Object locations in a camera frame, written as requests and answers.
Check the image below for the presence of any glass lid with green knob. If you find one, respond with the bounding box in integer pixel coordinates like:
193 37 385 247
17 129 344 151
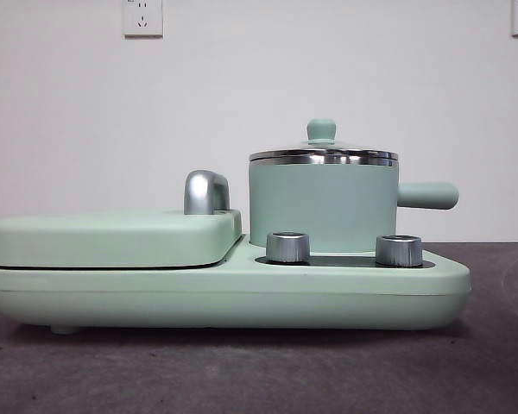
249 118 401 160

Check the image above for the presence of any mint green steamer pot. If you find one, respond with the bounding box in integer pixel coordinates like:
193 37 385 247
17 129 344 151
248 154 460 254

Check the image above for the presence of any silver control knob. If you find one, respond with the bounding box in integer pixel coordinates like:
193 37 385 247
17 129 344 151
265 231 311 264
375 235 423 267

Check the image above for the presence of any mint green breakfast machine base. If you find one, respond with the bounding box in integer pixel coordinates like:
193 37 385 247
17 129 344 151
0 232 472 336

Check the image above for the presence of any mint green cover, silver handle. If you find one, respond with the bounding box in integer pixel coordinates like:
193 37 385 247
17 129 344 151
0 170 243 269

